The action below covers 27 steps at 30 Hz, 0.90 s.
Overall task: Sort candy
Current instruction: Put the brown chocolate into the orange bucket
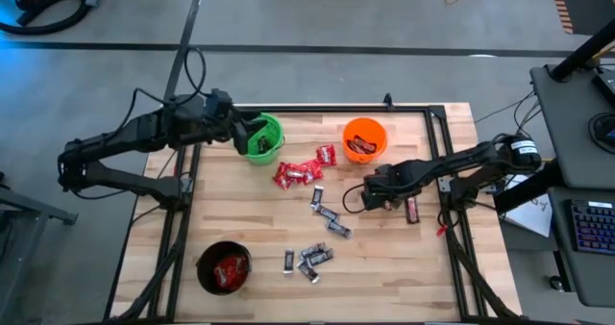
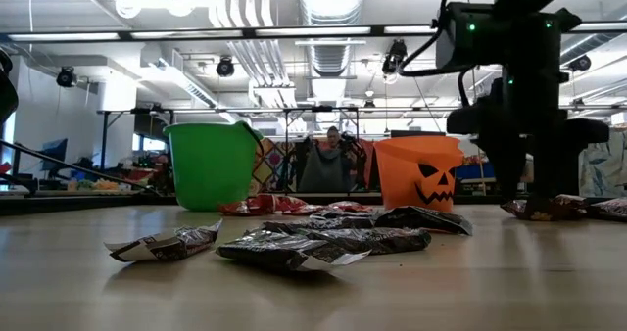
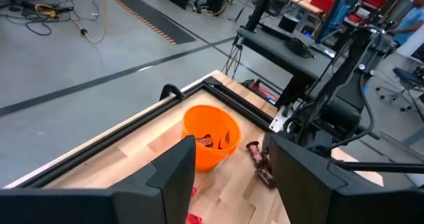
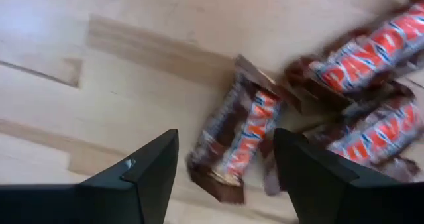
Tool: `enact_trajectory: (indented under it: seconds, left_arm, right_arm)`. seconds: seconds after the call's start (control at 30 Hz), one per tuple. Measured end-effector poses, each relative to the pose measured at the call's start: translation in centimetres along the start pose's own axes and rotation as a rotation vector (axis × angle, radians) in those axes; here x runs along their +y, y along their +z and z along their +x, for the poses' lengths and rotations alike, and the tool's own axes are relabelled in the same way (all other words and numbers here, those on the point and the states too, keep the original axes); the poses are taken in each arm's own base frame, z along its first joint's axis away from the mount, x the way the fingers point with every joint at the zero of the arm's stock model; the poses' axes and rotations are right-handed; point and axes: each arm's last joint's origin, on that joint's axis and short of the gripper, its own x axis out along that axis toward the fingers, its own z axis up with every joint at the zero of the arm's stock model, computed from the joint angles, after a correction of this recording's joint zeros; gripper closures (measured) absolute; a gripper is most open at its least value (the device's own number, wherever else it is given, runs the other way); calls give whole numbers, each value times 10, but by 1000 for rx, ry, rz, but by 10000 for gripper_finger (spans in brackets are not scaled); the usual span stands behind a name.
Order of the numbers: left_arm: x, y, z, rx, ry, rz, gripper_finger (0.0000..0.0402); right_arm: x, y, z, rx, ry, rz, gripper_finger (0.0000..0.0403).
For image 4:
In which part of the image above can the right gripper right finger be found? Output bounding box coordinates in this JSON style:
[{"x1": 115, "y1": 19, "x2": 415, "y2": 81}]
[{"x1": 273, "y1": 127, "x2": 424, "y2": 224}]

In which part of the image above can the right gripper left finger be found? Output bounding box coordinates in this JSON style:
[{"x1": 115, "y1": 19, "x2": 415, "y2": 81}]
[{"x1": 0, "y1": 128, "x2": 180, "y2": 224}]

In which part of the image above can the brown Snickers candy bar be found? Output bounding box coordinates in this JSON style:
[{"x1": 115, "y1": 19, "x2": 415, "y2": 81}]
[
  {"x1": 185, "y1": 54, "x2": 288, "y2": 205},
  {"x1": 297, "y1": 84, "x2": 424, "y2": 182}
]

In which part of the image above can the dark candy packets right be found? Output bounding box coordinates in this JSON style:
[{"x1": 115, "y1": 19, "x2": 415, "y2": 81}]
[{"x1": 284, "y1": 0, "x2": 424, "y2": 112}]

